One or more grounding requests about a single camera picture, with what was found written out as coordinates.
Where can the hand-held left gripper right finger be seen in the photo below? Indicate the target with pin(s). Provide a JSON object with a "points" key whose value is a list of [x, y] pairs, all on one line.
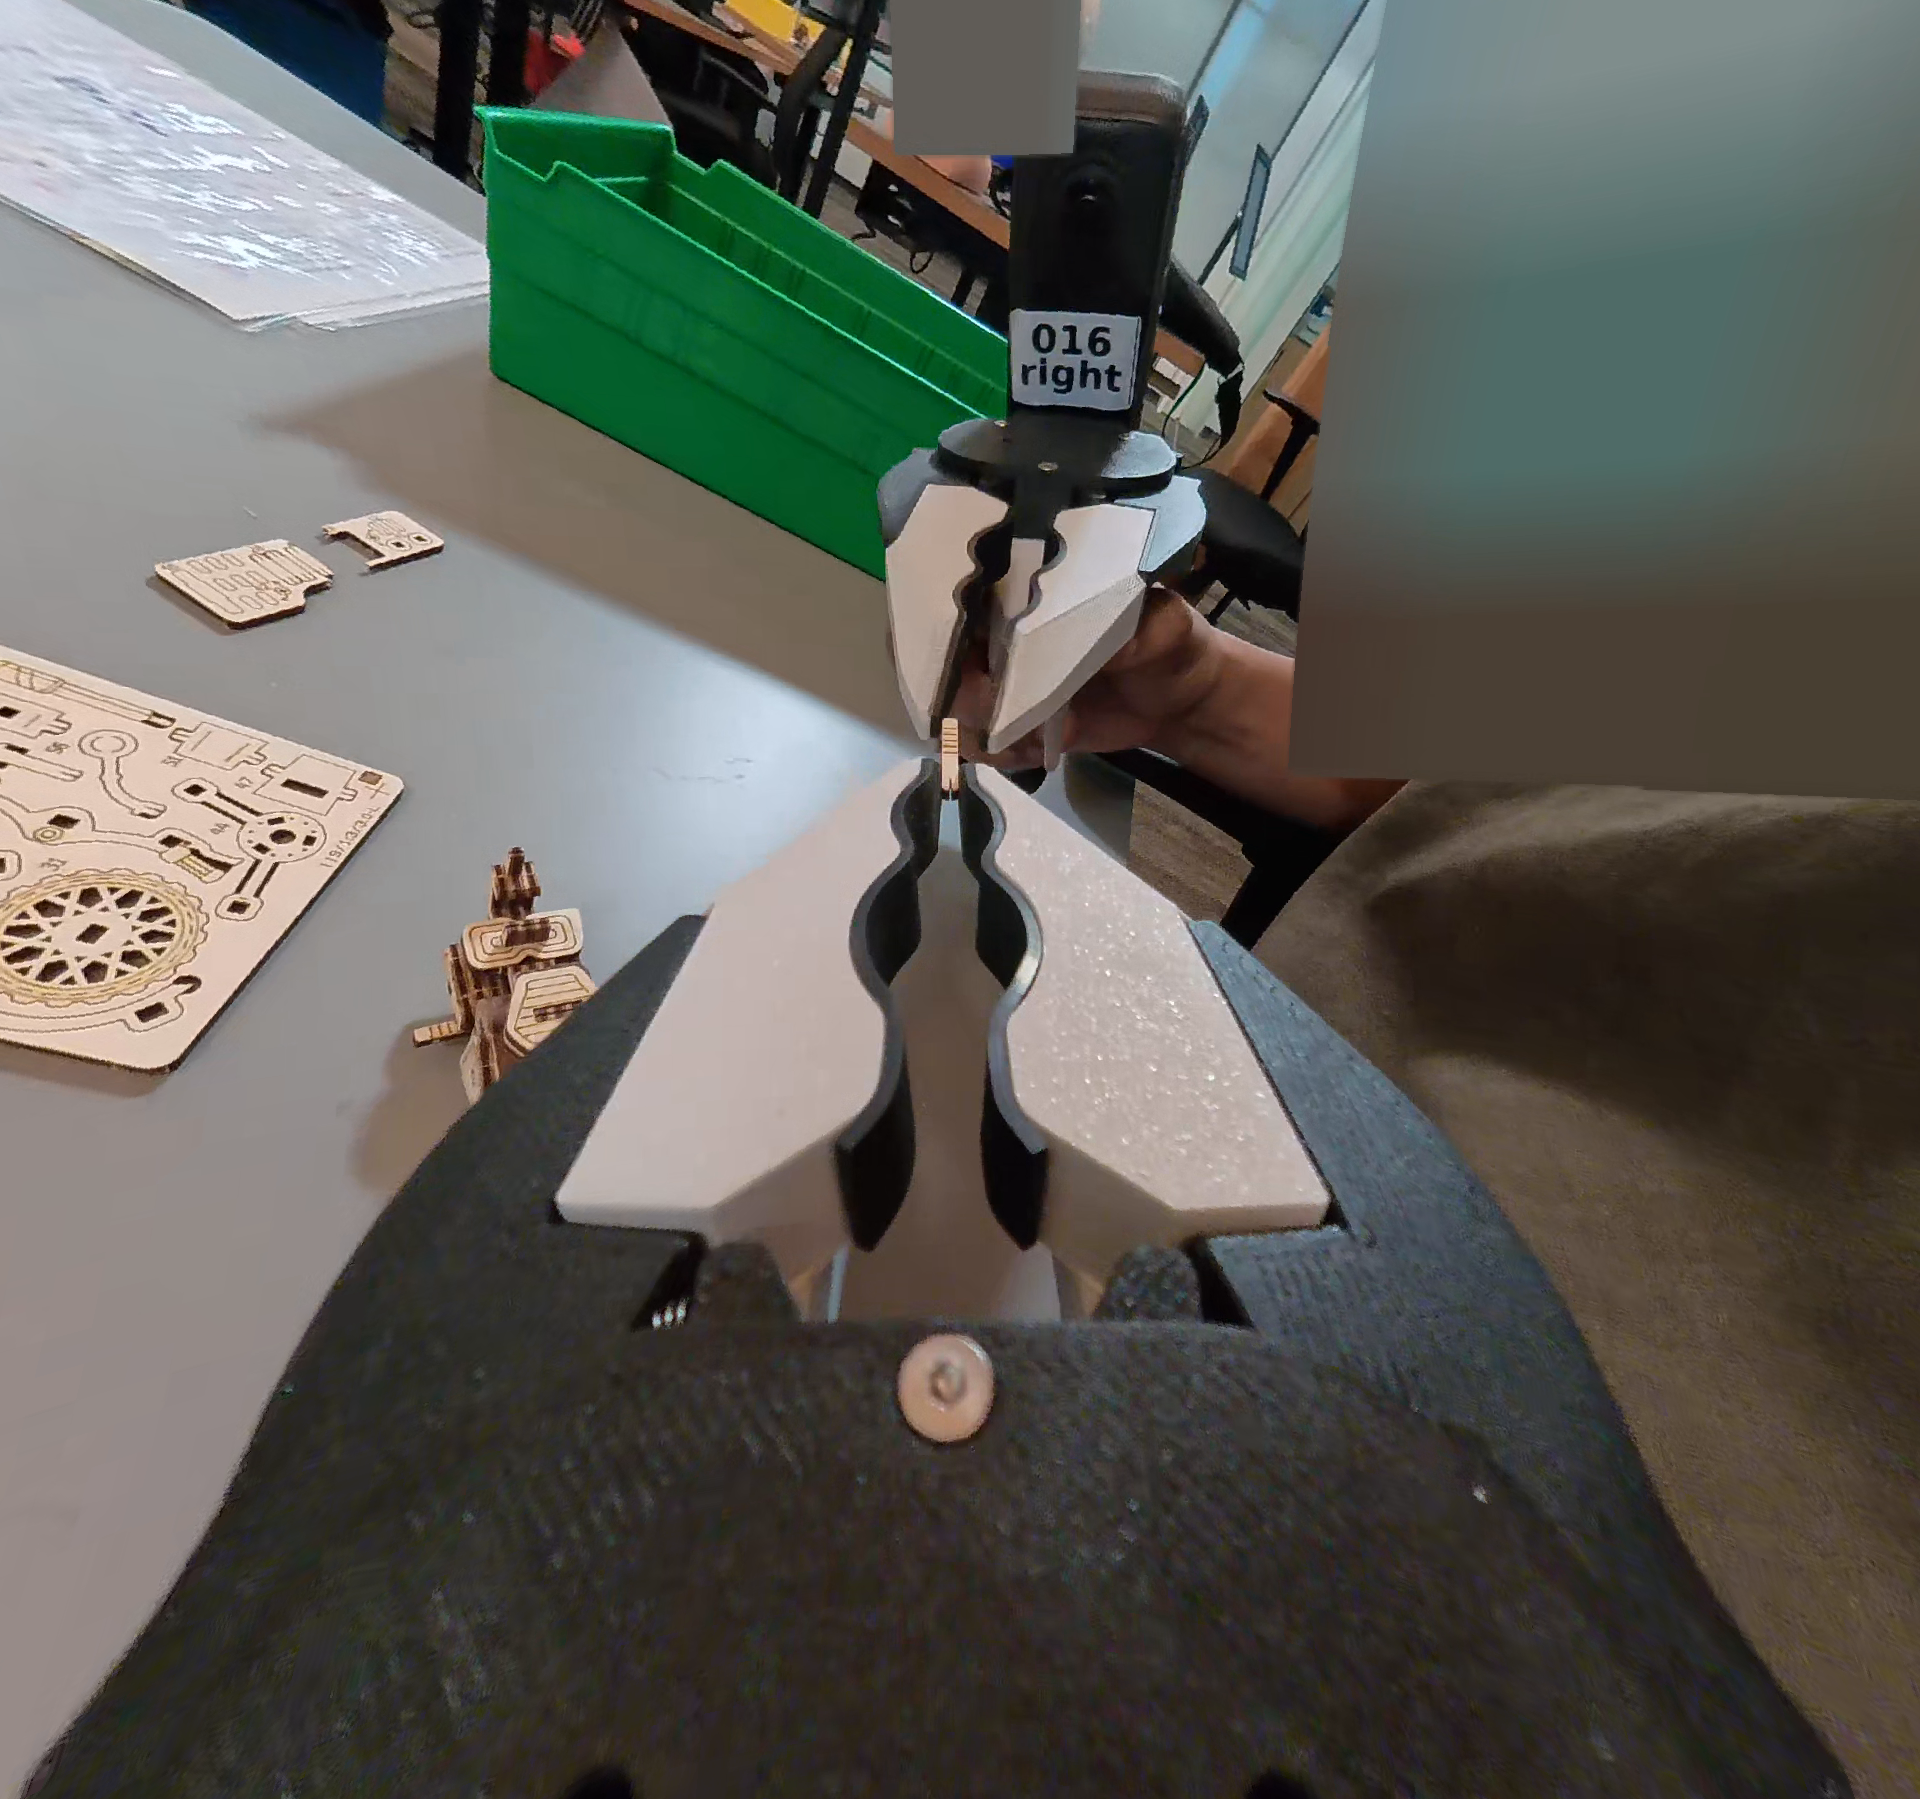
{"points": [[1141, 1064]]}

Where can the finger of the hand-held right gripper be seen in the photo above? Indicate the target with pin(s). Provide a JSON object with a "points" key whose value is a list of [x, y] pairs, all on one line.
{"points": [[922, 585], [1073, 631]]}

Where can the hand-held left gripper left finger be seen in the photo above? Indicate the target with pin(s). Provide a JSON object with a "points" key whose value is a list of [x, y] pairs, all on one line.
{"points": [[750, 1064]]}

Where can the wooden puzzle model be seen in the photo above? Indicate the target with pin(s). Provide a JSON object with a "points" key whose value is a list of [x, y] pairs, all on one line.
{"points": [[519, 990]]}

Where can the grey desk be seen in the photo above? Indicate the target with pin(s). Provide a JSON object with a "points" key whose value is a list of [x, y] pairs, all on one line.
{"points": [[600, 720]]}

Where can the person's right hand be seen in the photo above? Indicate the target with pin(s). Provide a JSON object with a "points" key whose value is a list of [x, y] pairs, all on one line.
{"points": [[1184, 690]]}

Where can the long wooden workbench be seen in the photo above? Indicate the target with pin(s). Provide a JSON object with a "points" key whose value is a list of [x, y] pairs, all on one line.
{"points": [[939, 195]]}

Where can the green plastic bin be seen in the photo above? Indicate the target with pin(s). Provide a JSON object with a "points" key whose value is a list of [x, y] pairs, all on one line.
{"points": [[674, 375]]}

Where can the yellow device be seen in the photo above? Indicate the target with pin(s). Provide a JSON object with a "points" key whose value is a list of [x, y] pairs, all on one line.
{"points": [[764, 7]]}

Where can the wooden puzzle sheet notched corner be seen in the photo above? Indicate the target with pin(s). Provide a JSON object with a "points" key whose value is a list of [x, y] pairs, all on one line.
{"points": [[352, 840]]}

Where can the person's olive clothing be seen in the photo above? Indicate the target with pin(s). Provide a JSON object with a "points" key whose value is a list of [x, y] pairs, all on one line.
{"points": [[1650, 1154]]}

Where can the tiny wooden puzzle piece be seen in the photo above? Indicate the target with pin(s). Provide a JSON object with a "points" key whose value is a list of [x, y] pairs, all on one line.
{"points": [[391, 541]]}

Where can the small wooden puzzle piece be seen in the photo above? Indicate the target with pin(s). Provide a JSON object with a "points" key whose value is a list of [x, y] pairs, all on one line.
{"points": [[249, 585]]}

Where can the white instruction sheet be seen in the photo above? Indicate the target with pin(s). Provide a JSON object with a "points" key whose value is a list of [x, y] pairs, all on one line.
{"points": [[225, 179]]}

